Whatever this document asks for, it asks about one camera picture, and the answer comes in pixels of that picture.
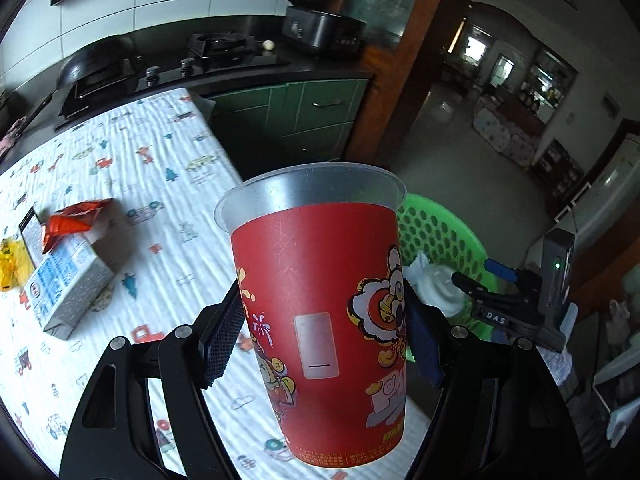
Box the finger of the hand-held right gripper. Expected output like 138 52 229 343
482 259 542 291
451 271 546 342

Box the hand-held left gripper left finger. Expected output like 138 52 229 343
59 285 248 480

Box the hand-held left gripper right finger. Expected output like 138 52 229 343
405 280 586 480

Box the green plastic basket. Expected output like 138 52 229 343
395 192 493 363

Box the red printed plastic cup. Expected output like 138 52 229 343
214 161 407 470

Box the plush toy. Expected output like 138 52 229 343
605 300 633 346

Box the white crumpled tissue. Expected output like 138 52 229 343
404 252 432 282

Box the white refrigerator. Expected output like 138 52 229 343
555 132 640 281

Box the printed fabric storage box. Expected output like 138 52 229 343
472 97 538 168

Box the grey blue milk carton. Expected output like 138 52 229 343
24 237 117 341

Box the wooden display cabinet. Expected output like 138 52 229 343
520 45 578 111

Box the orange snack packet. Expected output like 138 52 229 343
41 199 115 256

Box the black sachet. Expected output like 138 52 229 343
18 206 43 266

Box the yellow wrapper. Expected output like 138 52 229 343
0 239 31 293

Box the green kitchen cabinet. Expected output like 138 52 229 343
192 79 371 166

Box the wooden glass door cabinet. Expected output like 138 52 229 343
330 0 476 171

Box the pink cloth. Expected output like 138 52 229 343
0 117 26 156

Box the black gas stove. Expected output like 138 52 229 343
55 30 291 121

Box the black rice cooker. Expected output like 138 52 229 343
281 0 366 58

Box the black wok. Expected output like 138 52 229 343
20 35 138 126

